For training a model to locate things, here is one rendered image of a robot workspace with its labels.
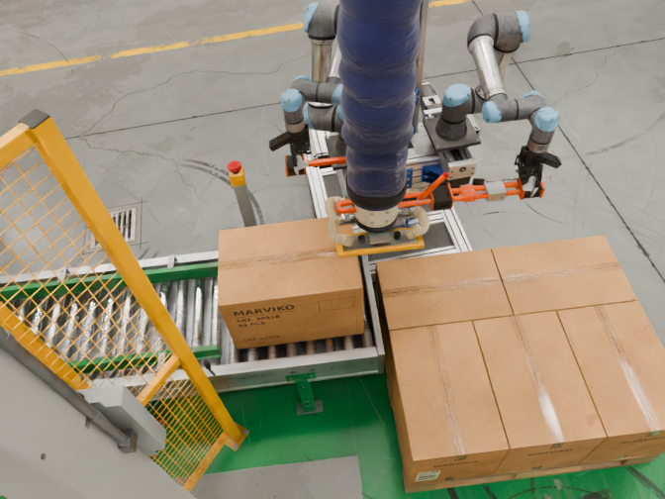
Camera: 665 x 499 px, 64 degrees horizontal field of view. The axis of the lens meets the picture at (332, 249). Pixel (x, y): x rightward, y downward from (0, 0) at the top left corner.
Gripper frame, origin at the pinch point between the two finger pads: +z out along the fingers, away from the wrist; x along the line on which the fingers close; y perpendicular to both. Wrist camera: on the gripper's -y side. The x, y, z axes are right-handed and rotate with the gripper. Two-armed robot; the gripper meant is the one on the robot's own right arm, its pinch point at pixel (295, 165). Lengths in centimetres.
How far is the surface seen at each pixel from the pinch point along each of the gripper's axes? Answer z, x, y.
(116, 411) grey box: -50, -119, -38
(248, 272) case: 28.5, -31.5, -24.8
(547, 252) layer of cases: 69, -11, 121
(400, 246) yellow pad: 11, -40, 38
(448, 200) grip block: -3, -31, 57
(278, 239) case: 28.4, -15.2, -11.5
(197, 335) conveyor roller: 69, -36, -57
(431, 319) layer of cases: 69, -41, 55
